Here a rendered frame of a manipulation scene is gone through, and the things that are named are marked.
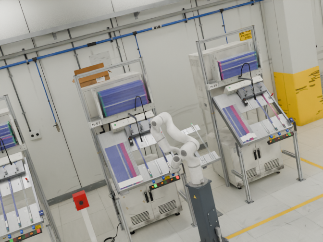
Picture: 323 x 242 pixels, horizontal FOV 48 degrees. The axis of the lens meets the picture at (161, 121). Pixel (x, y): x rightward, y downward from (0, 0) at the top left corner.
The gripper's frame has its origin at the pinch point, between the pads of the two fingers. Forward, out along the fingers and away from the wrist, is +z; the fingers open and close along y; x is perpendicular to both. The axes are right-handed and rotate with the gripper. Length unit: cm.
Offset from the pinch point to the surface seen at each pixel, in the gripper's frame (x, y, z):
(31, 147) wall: 158, -138, 127
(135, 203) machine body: 0, -41, 52
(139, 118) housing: 72, -10, -3
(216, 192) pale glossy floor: -13, 64, 90
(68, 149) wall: 144, -91, 142
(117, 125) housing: 73, -35, -3
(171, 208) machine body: -16, -3, 68
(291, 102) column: 92, 273, 137
